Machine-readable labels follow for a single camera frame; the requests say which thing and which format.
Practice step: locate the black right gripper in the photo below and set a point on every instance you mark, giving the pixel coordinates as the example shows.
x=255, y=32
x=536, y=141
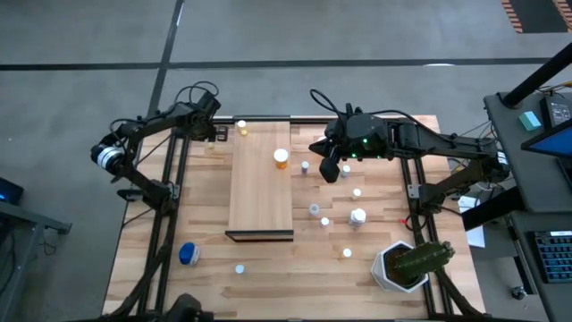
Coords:
x=342, y=138

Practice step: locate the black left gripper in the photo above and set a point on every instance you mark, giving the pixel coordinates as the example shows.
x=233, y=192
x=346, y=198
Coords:
x=201, y=127

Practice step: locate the small pale yellow vial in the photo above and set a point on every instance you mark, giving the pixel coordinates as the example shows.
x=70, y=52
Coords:
x=210, y=145

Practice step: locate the yellow-green pill vial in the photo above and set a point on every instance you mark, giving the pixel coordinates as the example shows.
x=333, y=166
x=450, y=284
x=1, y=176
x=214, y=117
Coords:
x=356, y=192

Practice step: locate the large orange pill bottle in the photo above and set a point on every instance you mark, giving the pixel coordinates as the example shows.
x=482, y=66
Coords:
x=281, y=156

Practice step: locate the clear bottle with pink label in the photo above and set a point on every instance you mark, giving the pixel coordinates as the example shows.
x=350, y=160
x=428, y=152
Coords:
x=314, y=209

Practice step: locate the pink translucent pill vial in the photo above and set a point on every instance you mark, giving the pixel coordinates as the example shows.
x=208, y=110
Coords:
x=325, y=221

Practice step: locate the white supplement bottle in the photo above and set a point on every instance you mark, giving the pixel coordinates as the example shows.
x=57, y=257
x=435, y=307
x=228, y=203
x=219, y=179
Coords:
x=358, y=216

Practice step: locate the wide yellow pill bottle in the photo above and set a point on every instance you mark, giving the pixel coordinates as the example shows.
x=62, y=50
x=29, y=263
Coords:
x=347, y=252

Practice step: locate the blue-capped white bottle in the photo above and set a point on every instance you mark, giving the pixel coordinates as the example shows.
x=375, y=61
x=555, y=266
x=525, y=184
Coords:
x=187, y=253

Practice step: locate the vial with blue-grey pills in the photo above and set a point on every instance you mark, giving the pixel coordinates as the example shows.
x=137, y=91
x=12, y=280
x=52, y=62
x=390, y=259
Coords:
x=240, y=268

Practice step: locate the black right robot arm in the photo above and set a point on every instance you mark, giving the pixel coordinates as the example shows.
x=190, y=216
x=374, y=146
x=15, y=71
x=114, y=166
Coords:
x=447, y=143

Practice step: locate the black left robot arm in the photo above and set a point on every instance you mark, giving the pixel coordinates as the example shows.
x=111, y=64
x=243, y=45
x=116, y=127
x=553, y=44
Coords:
x=134, y=129

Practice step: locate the white faceted plant pot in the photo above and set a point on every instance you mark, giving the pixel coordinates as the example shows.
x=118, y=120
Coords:
x=380, y=273

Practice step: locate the green cactus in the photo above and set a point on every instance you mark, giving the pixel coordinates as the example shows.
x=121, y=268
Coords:
x=424, y=259

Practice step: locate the white paper sheet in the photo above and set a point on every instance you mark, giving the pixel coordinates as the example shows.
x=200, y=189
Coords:
x=473, y=237

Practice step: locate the dark grey desk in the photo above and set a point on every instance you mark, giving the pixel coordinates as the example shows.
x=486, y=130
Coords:
x=514, y=179

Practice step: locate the teal box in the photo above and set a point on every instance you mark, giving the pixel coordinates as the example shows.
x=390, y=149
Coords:
x=530, y=121

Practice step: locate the black device with blue light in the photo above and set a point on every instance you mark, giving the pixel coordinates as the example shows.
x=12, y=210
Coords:
x=11, y=192

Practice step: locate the black round pole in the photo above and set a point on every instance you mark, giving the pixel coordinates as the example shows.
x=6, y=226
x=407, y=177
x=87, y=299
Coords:
x=536, y=78

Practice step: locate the blue lit screen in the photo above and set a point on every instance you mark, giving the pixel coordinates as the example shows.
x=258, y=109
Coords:
x=554, y=143

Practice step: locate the grey caster wheel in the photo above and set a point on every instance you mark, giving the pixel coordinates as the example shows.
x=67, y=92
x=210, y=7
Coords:
x=519, y=293

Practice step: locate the black electronic box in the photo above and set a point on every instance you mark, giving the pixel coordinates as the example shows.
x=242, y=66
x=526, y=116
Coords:
x=556, y=112

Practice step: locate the grey side table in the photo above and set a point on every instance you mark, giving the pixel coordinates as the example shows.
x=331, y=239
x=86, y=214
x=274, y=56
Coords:
x=18, y=250

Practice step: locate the black keyboard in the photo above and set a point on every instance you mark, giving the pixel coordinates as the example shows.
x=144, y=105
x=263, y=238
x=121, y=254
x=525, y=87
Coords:
x=556, y=257

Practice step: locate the black mat with orange stripes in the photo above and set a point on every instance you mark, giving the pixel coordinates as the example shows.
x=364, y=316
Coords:
x=540, y=15

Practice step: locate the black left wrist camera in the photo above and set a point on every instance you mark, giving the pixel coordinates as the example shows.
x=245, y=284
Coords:
x=208, y=104

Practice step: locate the black aluminium rig frame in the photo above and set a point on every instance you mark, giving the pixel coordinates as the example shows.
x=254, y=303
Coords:
x=171, y=165

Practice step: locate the wooden shelf with black frame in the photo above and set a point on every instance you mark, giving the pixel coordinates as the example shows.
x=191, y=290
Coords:
x=259, y=192

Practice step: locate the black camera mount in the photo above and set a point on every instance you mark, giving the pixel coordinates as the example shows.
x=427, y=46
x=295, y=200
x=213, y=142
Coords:
x=183, y=308

